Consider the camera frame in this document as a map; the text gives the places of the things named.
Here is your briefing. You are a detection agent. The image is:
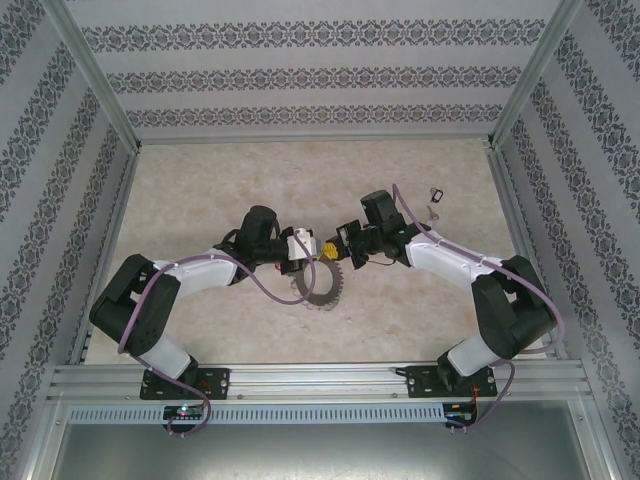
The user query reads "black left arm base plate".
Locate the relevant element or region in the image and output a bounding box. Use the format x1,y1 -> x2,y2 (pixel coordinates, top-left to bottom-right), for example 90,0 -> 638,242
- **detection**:
139,367 -> 231,401

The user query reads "grey metal sheet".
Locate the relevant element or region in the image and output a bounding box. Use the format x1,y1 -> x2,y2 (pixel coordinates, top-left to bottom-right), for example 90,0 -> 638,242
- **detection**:
49,423 -> 614,480

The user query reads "slotted grey cable duct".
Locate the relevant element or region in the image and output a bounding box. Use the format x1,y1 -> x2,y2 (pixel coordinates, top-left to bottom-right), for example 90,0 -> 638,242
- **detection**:
67,403 -> 447,426

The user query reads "aluminium frame post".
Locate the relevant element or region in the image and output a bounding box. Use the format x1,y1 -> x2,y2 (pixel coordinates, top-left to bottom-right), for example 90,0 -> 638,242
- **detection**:
17,394 -> 69,480
485,0 -> 585,150
39,0 -> 142,151
569,399 -> 629,480

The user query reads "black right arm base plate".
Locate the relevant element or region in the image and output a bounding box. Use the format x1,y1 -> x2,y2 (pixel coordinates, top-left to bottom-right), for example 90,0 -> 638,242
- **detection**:
407,364 -> 499,400

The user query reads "aluminium frame rail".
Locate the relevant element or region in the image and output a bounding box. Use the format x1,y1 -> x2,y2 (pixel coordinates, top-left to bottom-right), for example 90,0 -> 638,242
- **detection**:
67,147 -> 144,365
137,130 -> 494,147
485,144 -> 571,361

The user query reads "large wire ring with keyrings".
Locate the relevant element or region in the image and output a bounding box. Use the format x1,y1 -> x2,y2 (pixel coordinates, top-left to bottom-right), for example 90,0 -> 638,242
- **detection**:
288,258 -> 347,314

